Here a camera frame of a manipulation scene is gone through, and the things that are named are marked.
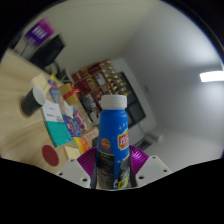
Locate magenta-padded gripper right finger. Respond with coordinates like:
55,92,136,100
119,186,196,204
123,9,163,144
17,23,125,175
129,144,173,188

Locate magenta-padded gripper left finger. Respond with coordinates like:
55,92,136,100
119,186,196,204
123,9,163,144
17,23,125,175
55,146,99,188

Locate blue drink bottle white cap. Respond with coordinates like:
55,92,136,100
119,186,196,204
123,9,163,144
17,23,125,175
90,94,132,190

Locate beige notepad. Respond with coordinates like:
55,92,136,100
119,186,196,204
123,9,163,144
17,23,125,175
63,145,82,160
30,73,51,91

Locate orange book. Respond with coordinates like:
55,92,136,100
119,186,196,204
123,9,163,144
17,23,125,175
73,134,92,154

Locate flat round red coaster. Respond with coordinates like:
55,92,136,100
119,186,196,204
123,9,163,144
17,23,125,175
41,144,60,168

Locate teal book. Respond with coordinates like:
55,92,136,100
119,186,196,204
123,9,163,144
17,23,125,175
44,119,75,148

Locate small orange white carton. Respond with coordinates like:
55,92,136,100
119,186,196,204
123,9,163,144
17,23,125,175
83,126,100,143

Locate colourful blue book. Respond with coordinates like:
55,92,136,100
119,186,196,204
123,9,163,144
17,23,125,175
62,114,83,138

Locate white printed paper sheet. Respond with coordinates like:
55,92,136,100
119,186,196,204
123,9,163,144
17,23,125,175
40,99,66,124

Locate yellow gift box red ribbon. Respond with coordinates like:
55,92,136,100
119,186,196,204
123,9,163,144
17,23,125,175
58,82,81,106

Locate black cup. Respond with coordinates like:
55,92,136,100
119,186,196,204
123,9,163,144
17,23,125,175
20,85,47,118

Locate wooden shelf unit with trophies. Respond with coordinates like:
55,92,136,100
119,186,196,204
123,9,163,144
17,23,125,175
71,59,129,118

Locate ceiling tube light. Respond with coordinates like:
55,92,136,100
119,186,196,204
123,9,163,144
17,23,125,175
199,70,224,83

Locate black office chair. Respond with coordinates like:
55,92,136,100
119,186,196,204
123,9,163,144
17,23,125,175
29,33,68,69

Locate purple sign board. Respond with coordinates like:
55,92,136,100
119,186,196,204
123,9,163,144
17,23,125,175
24,18,56,48

